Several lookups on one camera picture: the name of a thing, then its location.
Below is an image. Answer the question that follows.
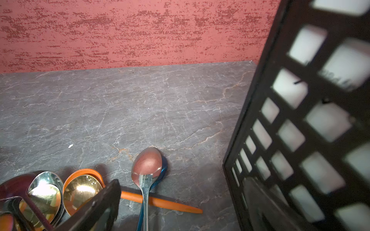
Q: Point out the gold spoon green handle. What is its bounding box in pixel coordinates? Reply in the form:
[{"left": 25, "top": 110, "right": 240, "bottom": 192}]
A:
[{"left": 63, "top": 174, "right": 103, "bottom": 216}]

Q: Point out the black mesh file rack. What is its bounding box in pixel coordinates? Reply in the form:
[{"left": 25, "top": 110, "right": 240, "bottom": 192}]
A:
[{"left": 223, "top": 1, "right": 370, "bottom": 231}]

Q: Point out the silver steel spoon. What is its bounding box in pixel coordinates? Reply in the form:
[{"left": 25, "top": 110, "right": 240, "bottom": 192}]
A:
[{"left": 131, "top": 147, "right": 162, "bottom": 231}]

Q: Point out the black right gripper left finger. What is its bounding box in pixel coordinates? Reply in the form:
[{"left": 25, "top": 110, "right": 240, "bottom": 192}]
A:
[{"left": 54, "top": 179, "right": 121, "bottom": 231}]

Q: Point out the blue metal spoon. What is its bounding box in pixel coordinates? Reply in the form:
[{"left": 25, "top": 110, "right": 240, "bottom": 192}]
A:
[{"left": 136, "top": 156, "right": 168, "bottom": 231}]

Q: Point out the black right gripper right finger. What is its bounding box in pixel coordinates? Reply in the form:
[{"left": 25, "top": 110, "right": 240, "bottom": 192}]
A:
[{"left": 243, "top": 177, "right": 317, "bottom": 231}]

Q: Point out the silver spoon patterned handle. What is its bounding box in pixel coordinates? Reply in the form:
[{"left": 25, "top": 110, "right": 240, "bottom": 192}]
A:
[{"left": 19, "top": 171, "right": 64, "bottom": 231}]

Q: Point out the rainbow iridescent spoon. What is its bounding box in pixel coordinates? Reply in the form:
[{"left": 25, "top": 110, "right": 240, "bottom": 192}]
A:
[{"left": 0, "top": 213, "right": 17, "bottom": 231}]

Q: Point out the purple metal spoon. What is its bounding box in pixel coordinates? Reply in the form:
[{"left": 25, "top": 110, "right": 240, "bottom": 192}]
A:
[{"left": 1, "top": 173, "right": 53, "bottom": 231}]

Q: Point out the orange plastic spoon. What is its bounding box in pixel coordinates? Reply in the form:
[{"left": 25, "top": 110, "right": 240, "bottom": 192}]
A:
[{"left": 63, "top": 168, "right": 203, "bottom": 214}]

